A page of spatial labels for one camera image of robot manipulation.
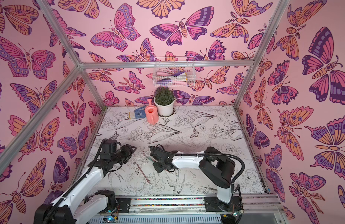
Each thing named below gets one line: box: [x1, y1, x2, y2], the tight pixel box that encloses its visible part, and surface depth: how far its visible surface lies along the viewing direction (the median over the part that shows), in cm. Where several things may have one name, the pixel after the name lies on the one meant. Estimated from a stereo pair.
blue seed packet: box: [134, 105, 146, 119], surface depth 119 cm
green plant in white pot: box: [153, 86, 176, 118], surface depth 107 cm
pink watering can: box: [144, 98, 159, 126], surface depth 105 cm
